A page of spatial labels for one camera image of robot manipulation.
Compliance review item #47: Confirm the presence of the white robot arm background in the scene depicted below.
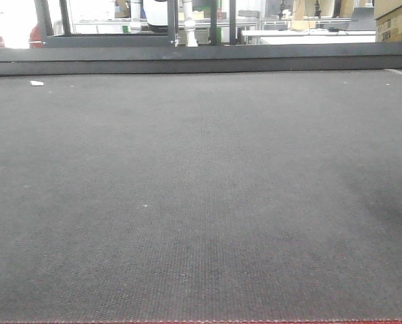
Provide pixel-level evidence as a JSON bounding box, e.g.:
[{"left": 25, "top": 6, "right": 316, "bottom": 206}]
[{"left": 181, "top": 0, "right": 198, "bottom": 47}]

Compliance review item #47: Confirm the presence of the dark grey carpet mat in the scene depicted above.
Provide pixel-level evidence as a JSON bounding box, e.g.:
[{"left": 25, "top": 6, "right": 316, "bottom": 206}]
[{"left": 0, "top": 69, "right": 402, "bottom": 323}]

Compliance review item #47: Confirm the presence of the white table background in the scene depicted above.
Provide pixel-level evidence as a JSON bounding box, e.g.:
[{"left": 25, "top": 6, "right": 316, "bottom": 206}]
[{"left": 241, "top": 29, "right": 376, "bottom": 45}]

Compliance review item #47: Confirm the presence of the small white scrap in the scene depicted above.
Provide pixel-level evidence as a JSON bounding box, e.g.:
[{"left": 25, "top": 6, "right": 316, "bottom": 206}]
[{"left": 30, "top": 80, "right": 44, "bottom": 86}]

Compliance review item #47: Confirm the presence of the red object far left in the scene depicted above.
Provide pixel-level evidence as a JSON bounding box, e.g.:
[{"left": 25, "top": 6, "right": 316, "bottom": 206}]
[{"left": 28, "top": 24, "right": 43, "bottom": 49}]

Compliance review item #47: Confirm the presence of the cardboard box top right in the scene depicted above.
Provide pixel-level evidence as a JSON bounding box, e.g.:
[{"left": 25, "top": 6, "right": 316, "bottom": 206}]
[{"left": 374, "top": 0, "right": 402, "bottom": 43}]

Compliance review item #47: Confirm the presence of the black metal frame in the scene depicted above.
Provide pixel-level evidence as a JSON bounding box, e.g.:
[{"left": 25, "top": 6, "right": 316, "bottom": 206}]
[{"left": 34, "top": 0, "right": 179, "bottom": 48}]

